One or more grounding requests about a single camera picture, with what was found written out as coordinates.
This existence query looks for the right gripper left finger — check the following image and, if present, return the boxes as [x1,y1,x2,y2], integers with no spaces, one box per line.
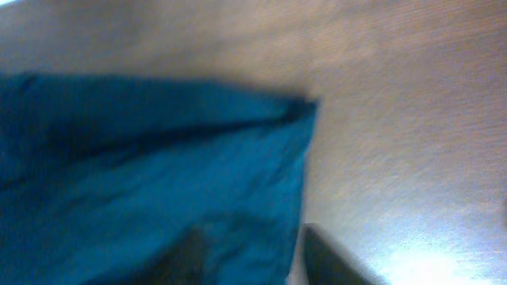
[130,229,208,285]

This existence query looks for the navy blue shorts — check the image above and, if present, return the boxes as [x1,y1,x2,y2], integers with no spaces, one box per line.
[1,74,318,284]

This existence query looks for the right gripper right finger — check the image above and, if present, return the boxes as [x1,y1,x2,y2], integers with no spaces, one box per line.
[302,223,376,285]

